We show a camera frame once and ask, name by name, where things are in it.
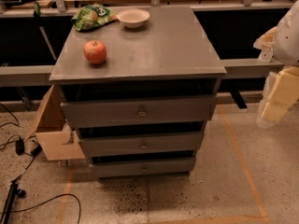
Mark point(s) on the green chip bag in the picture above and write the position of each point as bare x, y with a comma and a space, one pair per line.
93, 16

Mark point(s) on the white paper bowl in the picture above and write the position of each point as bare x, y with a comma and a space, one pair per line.
133, 18

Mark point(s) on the red apple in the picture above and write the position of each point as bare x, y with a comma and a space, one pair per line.
95, 52

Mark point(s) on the grey drawer cabinet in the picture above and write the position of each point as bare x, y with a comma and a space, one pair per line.
143, 111

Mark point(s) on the grey metal rail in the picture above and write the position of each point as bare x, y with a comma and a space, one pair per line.
20, 76

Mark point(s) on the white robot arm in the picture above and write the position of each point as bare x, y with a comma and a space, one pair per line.
284, 41

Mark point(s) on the clear sanitizer bottle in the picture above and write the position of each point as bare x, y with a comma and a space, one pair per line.
266, 55

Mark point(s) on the black tripod leg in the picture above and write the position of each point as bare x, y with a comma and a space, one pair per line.
14, 191

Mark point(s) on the brown cardboard box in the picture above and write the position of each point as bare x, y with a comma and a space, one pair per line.
58, 141

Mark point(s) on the black power adapter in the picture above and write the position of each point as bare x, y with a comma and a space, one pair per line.
19, 147

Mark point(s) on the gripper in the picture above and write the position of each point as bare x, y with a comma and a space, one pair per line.
288, 41

